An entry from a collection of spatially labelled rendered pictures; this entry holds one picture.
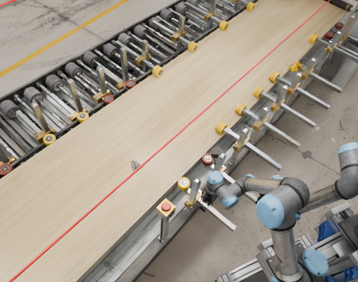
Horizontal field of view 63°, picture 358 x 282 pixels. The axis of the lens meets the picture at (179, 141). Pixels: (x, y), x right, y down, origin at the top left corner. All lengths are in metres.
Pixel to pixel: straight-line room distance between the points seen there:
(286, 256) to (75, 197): 1.21
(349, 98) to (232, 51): 2.00
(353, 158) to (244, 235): 1.55
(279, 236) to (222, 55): 1.87
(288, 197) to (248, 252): 1.65
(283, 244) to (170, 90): 1.50
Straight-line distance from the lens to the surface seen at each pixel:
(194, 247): 2.68
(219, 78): 2.52
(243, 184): 1.53
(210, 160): 1.97
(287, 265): 1.37
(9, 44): 4.59
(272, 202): 1.14
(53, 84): 2.58
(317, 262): 1.51
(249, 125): 2.61
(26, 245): 1.87
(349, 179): 1.46
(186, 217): 2.00
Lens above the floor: 2.57
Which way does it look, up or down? 55 degrees down
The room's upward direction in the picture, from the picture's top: 7 degrees clockwise
